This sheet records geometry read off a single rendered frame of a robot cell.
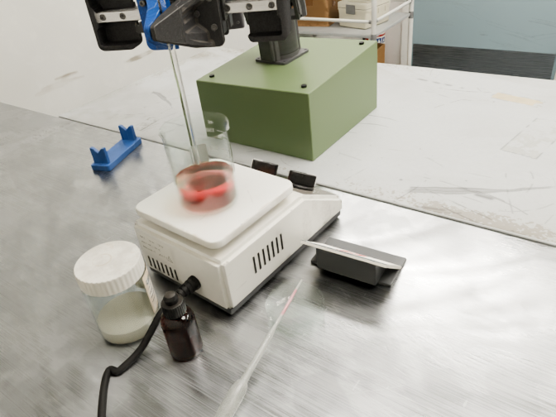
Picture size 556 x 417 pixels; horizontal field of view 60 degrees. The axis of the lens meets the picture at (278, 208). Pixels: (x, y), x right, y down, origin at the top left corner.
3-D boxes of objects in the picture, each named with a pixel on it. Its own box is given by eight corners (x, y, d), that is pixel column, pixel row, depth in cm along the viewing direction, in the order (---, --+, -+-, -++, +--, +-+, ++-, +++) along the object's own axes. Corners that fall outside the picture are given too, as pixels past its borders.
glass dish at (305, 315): (258, 333, 45) (255, 317, 43) (279, 292, 49) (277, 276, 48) (315, 346, 43) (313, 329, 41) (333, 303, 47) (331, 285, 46)
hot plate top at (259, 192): (215, 162, 56) (213, 155, 56) (298, 189, 50) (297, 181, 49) (132, 214, 49) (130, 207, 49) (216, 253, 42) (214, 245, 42)
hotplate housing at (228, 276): (262, 188, 66) (254, 134, 61) (344, 216, 59) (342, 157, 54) (130, 284, 52) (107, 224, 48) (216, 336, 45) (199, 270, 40)
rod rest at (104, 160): (126, 141, 84) (119, 122, 82) (142, 142, 83) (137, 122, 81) (91, 170, 76) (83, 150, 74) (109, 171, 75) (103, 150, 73)
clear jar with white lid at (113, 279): (112, 357, 44) (83, 294, 40) (92, 320, 48) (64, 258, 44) (172, 325, 47) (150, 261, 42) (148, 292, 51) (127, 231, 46)
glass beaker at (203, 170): (165, 212, 48) (142, 133, 43) (207, 181, 52) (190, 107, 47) (219, 230, 44) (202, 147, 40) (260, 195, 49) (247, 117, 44)
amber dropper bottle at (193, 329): (201, 361, 43) (184, 304, 39) (167, 363, 43) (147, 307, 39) (204, 334, 45) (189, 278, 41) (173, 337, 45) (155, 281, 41)
